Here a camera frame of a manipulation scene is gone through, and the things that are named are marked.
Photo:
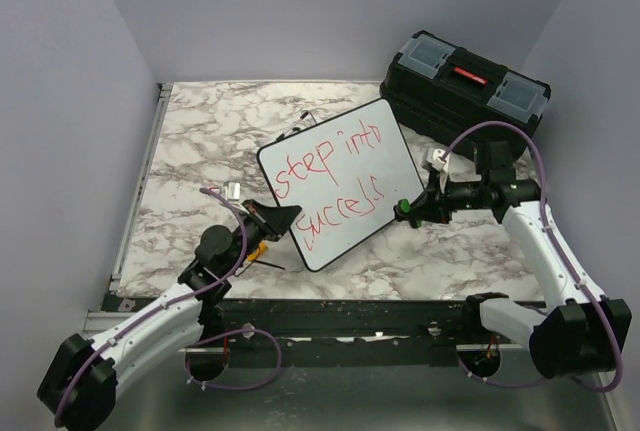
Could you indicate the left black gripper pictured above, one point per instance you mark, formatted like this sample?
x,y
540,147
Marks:
x,y
277,219

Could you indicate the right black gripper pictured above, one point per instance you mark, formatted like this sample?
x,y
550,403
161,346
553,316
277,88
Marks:
x,y
432,204

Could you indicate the green black whiteboard eraser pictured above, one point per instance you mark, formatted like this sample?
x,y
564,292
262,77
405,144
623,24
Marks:
x,y
402,206

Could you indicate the white whiteboard with red writing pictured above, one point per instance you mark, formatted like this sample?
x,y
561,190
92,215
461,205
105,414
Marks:
x,y
346,174

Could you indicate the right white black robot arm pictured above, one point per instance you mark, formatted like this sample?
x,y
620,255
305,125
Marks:
x,y
582,330

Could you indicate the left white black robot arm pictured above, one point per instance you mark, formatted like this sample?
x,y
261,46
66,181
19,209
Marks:
x,y
186,315

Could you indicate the orange tape measure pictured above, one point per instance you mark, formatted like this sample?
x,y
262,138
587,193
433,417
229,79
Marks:
x,y
257,257

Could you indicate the black plastic toolbox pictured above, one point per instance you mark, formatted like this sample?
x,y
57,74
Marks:
x,y
439,90

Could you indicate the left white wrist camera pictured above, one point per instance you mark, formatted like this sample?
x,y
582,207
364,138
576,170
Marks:
x,y
231,191

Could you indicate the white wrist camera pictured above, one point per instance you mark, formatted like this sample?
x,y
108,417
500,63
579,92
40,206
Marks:
x,y
231,191
435,161

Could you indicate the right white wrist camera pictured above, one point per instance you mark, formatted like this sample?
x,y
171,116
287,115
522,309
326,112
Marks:
x,y
435,161

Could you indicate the black wire easel stand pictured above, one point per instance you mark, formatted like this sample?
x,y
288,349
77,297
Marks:
x,y
306,119

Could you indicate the black front mounting rail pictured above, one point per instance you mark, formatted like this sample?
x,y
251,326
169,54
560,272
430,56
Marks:
x,y
334,333

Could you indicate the aluminium frame extrusion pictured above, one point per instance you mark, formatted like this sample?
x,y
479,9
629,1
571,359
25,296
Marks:
x,y
81,383

